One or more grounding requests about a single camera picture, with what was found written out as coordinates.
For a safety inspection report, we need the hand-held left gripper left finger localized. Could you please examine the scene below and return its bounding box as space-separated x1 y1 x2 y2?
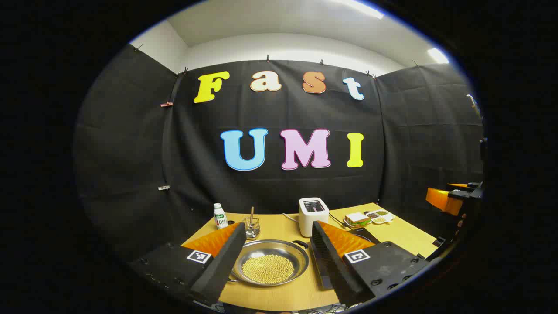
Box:
129 222 248 305

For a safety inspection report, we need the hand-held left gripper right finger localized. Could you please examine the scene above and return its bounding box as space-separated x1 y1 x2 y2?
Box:
311 220 430 307

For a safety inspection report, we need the black induction cooktop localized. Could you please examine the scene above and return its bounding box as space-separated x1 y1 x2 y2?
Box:
309 227 382 291

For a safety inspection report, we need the steel pot with black handles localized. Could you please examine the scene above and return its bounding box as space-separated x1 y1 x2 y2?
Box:
230 239 310 287

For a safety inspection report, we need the pile of soybeans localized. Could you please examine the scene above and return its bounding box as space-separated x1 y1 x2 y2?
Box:
242 255 296 285

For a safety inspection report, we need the white green drink bottle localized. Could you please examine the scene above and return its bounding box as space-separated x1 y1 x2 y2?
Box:
213 203 228 230

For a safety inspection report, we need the sandwich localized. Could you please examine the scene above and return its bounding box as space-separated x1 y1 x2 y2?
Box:
344 212 372 228

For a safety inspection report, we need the white toaster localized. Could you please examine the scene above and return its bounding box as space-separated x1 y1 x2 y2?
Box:
298 197 330 238

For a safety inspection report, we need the white divided dish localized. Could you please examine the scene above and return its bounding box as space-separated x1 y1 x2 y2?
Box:
365 210 396 225

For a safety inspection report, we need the wire mesh basket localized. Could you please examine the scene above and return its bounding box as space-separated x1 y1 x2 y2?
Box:
243 217 261 240

